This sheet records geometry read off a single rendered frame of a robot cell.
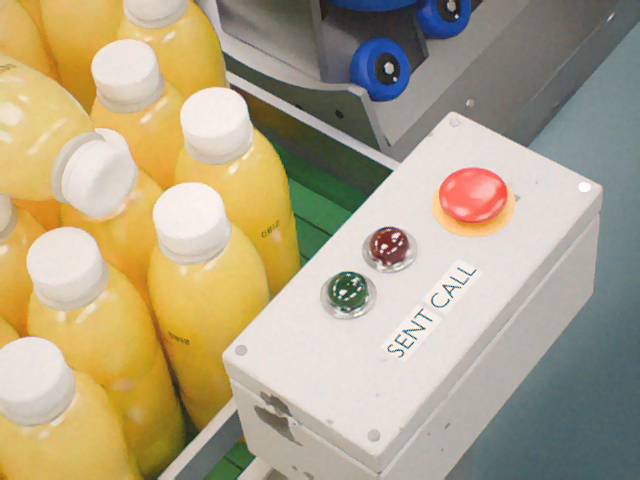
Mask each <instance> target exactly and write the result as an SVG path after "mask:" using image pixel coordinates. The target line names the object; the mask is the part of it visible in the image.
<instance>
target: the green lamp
mask: <svg viewBox="0 0 640 480"><path fill-rule="evenodd" d="M326 296H327V300H328V302H329V303H330V304H331V305H332V306H333V307H334V308H336V309H338V310H342V311H352V310H356V309H358V308H360V307H361V306H363V305H364V304H365V303H366V301H367V300H368V298H369V286H368V283H367V281H366V280H365V278H364V277H363V276H362V275H361V274H360V273H358V272H355V271H341V272H339V273H337V274H335V275H334V276H332V277H331V279H330V280H329V282H328V284H327V288H326Z"/></svg>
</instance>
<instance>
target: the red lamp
mask: <svg viewBox="0 0 640 480"><path fill-rule="evenodd" d="M368 252H369V255H370V256H371V258H372V259H373V260H374V261H376V262H377V263H380V264H383V265H394V264H397V263H400V262H401V261H403V260H404V259H405V258H406V257H407V256H408V255H409V252H410V241H409V238H408V236H407V234H406V233H405V232H404V231H403V230H402V229H400V228H398V227H395V226H384V227H381V228H378V229H377V230H375V231H374V232H373V233H372V234H371V236H370V238H369V242H368Z"/></svg>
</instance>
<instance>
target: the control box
mask: <svg viewBox="0 0 640 480"><path fill-rule="evenodd" d="M468 167H479V168H484V169H488V170H490V171H493V172H494V173H496V174H497V175H499V176H500V177H501V178H502V180H503V181H504V182H505V184H506V187H507V192H508V197H507V203H506V205H505V207H504V209H503V210H502V212H501V213H500V214H499V215H497V216H496V217H494V218H493V219H491V220H488V221H485V222H481V223H464V222H460V221H457V220H455V219H453V218H452V217H450V216H449V215H447V214H446V213H445V212H444V210H443V209H442V207H441V205H440V202H439V189H440V186H441V184H442V182H443V181H444V179H445V178H446V177H447V176H448V175H450V174H451V173H453V172H455V171H457V170H460V169H463V168H468ZM602 194H603V189H602V187H601V186H600V185H599V184H597V183H595V182H593V181H591V180H589V179H587V178H585V177H583V176H581V175H579V174H577V173H575V172H573V171H571V170H569V169H567V168H565V167H563V166H561V165H559V164H557V163H555V162H553V161H551V160H549V159H547V158H545V157H543V156H541V155H539V154H537V153H535V152H533V151H531V150H529V149H527V148H525V147H523V146H521V145H519V144H517V143H515V142H513V141H511V140H509V139H507V138H505V137H503V136H501V135H499V134H497V133H495V132H493V131H491V130H489V129H487V128H485V127H483V126H481V125H479V124H477V123H475V122H473V121H471V120H469V119H467V118H465V117H463V116H461V115H459V114H457V113H455V112H450V113H449V114H448V115H447V116H446V117H445V118H444V119H443V120H442V121H441V122H440V123H439V124H438V125H437V126H436V127H435V129H434V130H433V131H432V132H431V133H430V134H429V135H428V136H427V137H426V138H425V139H424V140H423V141H422V142H421V143H420V144H419V145H418V147H417V148H416V149H415V150H414V151H413V152H412V153H411V154H410V155H409V156H408V157H407V158H406V159H405V160H404V161H403V162H402V163H401V165H400V166H399V167H398V168H397V169H396V170H395V171H394V172H393V173H392V174H391V175H390V176H389V177H388V178H387V179H386V180H385V182H384V183H383V184H382V185H381V186H380V187H379V188H378V189H377V190H376V191H375V192H374V193H373V194H372V195H371V196H370V197H369V198H368V200H367V201H366V202H365V203H364V204H363V205H362V206H361V207H360V208H359V209H358V210H357V211H356V212H355V213H354V214H353V215H352V216H351V218H350V219H349V220H348V221H347V222H346V223H345V224H344V225H343V226H342V227H341V228H340V229H339V230H338V231H337V232H336V233H335V235H334V236H333V237H332V238H331V239H330V240H329V241H328V242H327V243H326V244H325V245H324V246H323V247H322V248H321V249H320V250H319V251H318V253H317V254H316V255H315V256H314V257H313V258H312V259H311V260H310V261H309V262H308V263H307V264H306V265H305V266H304V267H303V268H302V270H301V271H300V272H299V273H298V274H297V275H296V276H295V277H294V278H293V279H292V280H291V281H290V282H289V283H288V284H287V285H286V286H285V288H284V289H283V290H282V291H281V292H280V293H279V294H278V295H277V296H276V297H275V298H274V299H273V300H272V301H271V302H270V303H269V304H268V306H267V307H266V308H265V309H264V310H263V311H262V312H261V313H260V314H259V315H258V316H257V317H256V318H255V319H254V320H253V321H252V323H251V324H250V325H249V326H248V327H247V328H246V329H245V330H244V331H243V332H242V333H241V334H240V335H239V336H238V337H237V338H236V339H235V341H234V342H233V343H232V344H231V345H230V346H229V347H228V348H227V349H226V350H225V351H224V352H223V354H222V358H223V362H224V365H225V369H226V373H227V374H228V375H229V376H230V384H231V388H232V391H233V395H234V399H235V402H236V406H237V410H238V413H239V417H240V421H241V424H242V428H243V432H244V435H245V439H246V442H247V446H248V449H249V451H250V452H251V453H253V454H254V455H255V456H257V457H258V458H260V459H261V460H263V461H264V462H266V463H267V464H269V465H270V466H272V467H273V468H275V469H276V470H277V471H279V472H280V473H282V474H283V475H285V476H286V477H288V478H289V479H291V480H443V479H444V478H445V476H446V475H447V474H448V473H449V471H450V470H451V469H452V468H453V466H454V465H455V464H456V463H457V462H458V460H459V459H460V458H461V457H462V455H463V454H464V453H465V452H466V450H467V449H468V448H469V447H470V445H471V444H472V443H473V442H474V440H475V439H476V438H477V437H478V435H479V434H480V433H481V432H482V430H483V429H484V428H485V427H486V425H487V424H488V423H489V422H490V421H491V419H492V418H493V417H494V416H495V414H496V413H497V412H498V411H499V409H500V408H501V407H502V406H503V404H504V403H505V402H506V401H507V399H508V398H509V397H510V396H511V394H512V393H513V392H514V391H515V389H516V388H517V387H518V386H519V385H520V383H521V382H522V381H523V380H524V378H525V377H526V376H527V375H528V373H529V372H530V371H531V370H532V368H533V367H534V366H535V365H536V363H537V362H538V361H539V360H540V358H541V357H542V356H543V355H544V353H545V352H546V351H547V350H548V349H549V347H550V346H551V345H552V344H553V342H554V341H555V340H556V339H557V337H558V336H559V335H560V334H561V332H562V331H563V330H564V329H565V327H566V326H567V325H568V324H569V322H570V321H571V320H572V319H573V317H574V316H575V315H576V314H577V313H578V311H579V310H580V309H581V308H582V306H583V305H584V304H585V303H586V301H587V300H588V299H589V298H590V296H591V295H592V292H593V284H594V273H595V262H596V251H597V241H598V230H599V219H600V217H599V214H598V212H599V211H600V209H601V205H602ZM384 226H395V227H398V228H400V229H402V230H403V231H404V232H405V233H406V234H407V236H408V238H409V241H410V252H409V255H408V256H407V257H406V258H405V259H404V260H403V261H401V262H400V263H397V264H394V265H383V264H380V263H377V262H376V261H374V260H373V259H372V258H371V256H370V255H369V252H368V242H369V238H370V236H371V234H372V233H373V232H374V231H375V230H377V229H378V228H381V227H384ZM457 267H459V268H461V269H462V270H464V271H466V272H468V273H470V274H471V273H472V272H473V271H474V270H475V269H477V271H476V272H475V273H474V274H473V276H472V277H470V276H469V275H467V274H465V273H463V272H461V271H460V270H458V269H457ZM341 271H355V272H358V273H360V274H361V275H362V276H363V277H364V278H365V280H366V281H367V283H368V286H369V298H368V300H367V301H366V303H365V304H364V305H363V306H361V307H360V308H358V309H356V310H352V311H342V310H338V309H336V308H334V307H333V306H332V305H331V304H330V303H329V302H328V300H327V296H326V288H327V284H328V282H329V280H330V279H331V277H332V276H334V275H335V274H337V273H339V272H341ZM450 276H452V277H454V278H455V279H457V280H459V281H461V282H463V283H464V281H465V280H466V279H467V278H470V279H469V280H468V281H467V282H466V284H465V285H464V286H463V285H461V284H460V283H458V282H456V281H454V280H453V279H451V278H449V277H450ZM442 284H446V285H452V286H459V287H462V288H461V289H459V288H455V289H454V290H453V291H452V292H451V294H452V296H453V299H452V298H451V297H450V296H449V294H448V293H447V292H446V290H445V289H444V288H443V286H442ZM437 292H438V293H439V294H437V295H436V296H435V297H434V299H433V302H434V304H435V305H438V306H442V305H444V304H445V303H446V302H447V300H448V298H449V299H450V302H449V303H448V305H446V306H445V307H443V308H437V307H434V306H433V305H432V304H431V298H432V296H433V295H434V294H435V293H437ZM422 308H424V310H423V311H422V312H421V314H423V315H425V316H426V317H428V318H430V319H431V320H433V322H430V321H429V320H427V319H425V318H423V317H422V316H420V315H418V316H417V318H416V319H414V317H415V315H416V314H417V313H418V312H419V311H420V310H421V309H422ZM411 320H413V321H415V322H416V323H418V324H420V325H421V326H423V327H425V328H427V329H426V330H421V331H409V332H408V333H409V334H411V335H413V336H414V337H416V338H418V339H417V340H415V339H413V338H412V337H410V336H408V335H407V334H405V333H403V332H402V330H408V329H419V328H420V327H419V326H417V325H415V324H414V323H412V322H410V321H411ZM399 334H401V336H400V337H399V338H398V339H397V340H398V341H399V342H401V343H402V341H403V340H404V339H405V338H408V339H407V340H406V341H405V343H404V345H406V346H409V345H410V344H411V343H412V341H413V342H415V343H414V344H413V345H412V346H411V347H410V348H409V349H406V348H405V347H403V346H401V345H400V344H398V343H396V342H395V341H394V339H395V338H396V337H397V336H398V335H399ZM390 344H393V346H391V347H390V350H396V349H403V350H404V352H405V354H404V356H403V357H401V358H398V357H397V356H400V355H402V351H397V352H394V353H391V352H388V351H387V348H388V346H389V345H390Z"/></svg>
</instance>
